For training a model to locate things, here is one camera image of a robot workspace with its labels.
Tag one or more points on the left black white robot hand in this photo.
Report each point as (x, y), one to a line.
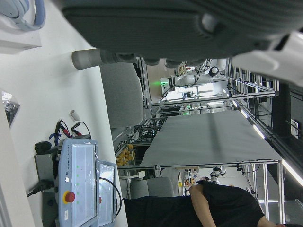
(165, 28)

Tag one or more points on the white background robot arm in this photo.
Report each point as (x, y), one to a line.
(185, 79)

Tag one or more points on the white cardboard box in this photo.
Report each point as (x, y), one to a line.
(19, 37)

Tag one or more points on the grey metal electronics box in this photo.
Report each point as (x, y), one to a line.
(44, 166)

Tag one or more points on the grey office chair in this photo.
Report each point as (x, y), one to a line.
(121, 94)
(157, 188)

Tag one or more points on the small white tube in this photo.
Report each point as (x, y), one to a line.
(74, 115)

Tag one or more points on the light blue headphones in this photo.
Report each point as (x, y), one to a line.
(40, 14)

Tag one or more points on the yellow objects pile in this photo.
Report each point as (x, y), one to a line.
(126, 153)

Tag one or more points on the red black clip leads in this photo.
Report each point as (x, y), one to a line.
(65, 130)

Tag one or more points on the robot teach pendant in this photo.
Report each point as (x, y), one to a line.
(105, 198)
(82, 179)

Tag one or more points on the plastic bag of screws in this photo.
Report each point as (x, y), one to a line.
(10, 110)

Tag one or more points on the person in black shirt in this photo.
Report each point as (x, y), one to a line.
(225, 209)

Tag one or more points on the aluminium frame structure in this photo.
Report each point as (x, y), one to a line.
(236, 95)

